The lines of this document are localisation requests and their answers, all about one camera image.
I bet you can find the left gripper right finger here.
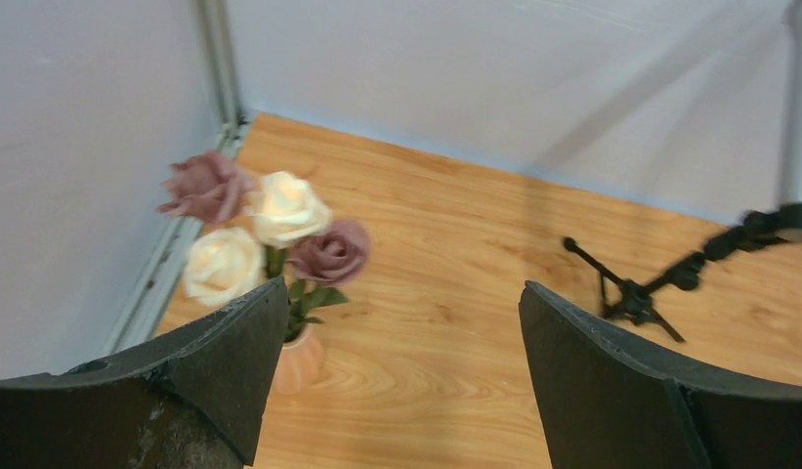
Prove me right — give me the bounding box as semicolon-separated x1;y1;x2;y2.
519;281;802;469

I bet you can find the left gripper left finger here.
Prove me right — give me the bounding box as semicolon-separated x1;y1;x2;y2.
0;277;289;468

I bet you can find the cream artificial rose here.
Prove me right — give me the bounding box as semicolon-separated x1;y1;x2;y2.
182;227;266;307

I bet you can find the mauve artificial rose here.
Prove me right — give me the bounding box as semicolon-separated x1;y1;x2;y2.
285;219;371;343

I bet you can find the white artificial rose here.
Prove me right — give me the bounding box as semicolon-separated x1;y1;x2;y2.
245;171;332;278

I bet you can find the dark pink artificial flower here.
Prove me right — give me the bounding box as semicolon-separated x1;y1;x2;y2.
156;149;257;224

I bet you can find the pink ribbed vase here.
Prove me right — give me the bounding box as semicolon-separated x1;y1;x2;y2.
272;323;325;395

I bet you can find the black tripod stand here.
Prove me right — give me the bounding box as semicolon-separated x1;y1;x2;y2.
562;202;802;343

